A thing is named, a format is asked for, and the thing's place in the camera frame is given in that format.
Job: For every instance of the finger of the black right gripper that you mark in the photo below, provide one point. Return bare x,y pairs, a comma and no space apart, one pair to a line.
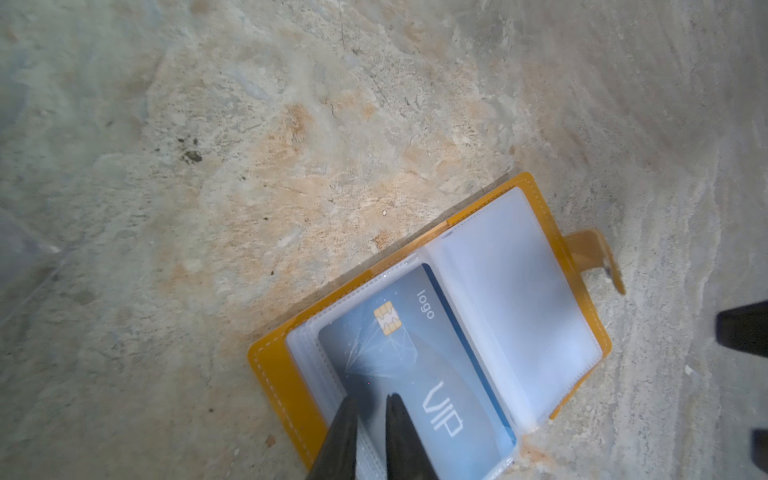
744,329
759,449

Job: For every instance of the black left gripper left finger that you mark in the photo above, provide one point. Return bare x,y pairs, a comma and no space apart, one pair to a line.
336,459

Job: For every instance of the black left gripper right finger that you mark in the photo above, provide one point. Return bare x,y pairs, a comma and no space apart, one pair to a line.
405,454

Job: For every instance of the blue VIP card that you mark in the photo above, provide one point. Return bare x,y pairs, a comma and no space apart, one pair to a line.
404,339

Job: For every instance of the yellow leather card holder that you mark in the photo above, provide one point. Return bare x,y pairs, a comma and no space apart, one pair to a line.
514,283

